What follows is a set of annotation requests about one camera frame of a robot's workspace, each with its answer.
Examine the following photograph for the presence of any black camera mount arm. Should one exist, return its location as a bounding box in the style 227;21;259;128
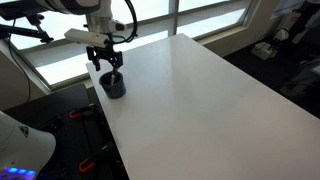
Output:
0;9;54;44

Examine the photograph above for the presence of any white box device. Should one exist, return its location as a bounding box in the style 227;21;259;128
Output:
250;41;279;61

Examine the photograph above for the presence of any grey window frame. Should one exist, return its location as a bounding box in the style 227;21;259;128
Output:
0;0;264;91

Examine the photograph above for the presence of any black clamp orange handle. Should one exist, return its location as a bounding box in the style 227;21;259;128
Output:
68;105;96;120
78;141;116;174

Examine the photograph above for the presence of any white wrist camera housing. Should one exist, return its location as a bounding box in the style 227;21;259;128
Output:
63;28;110;48

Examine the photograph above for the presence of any white robot base blue light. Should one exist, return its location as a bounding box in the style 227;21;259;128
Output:
0;110;57;180

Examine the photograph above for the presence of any black robot wrist cable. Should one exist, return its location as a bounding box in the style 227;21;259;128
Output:
113;0;138;44

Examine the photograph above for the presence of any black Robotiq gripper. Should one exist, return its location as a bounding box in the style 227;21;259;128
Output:
85;44;124;77

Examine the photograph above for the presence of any dark teal speckled mug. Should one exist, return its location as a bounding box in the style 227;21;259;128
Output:
98;71;127;100

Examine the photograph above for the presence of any black perforated mounting board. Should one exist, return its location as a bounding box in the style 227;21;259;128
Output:
33;83;129;180

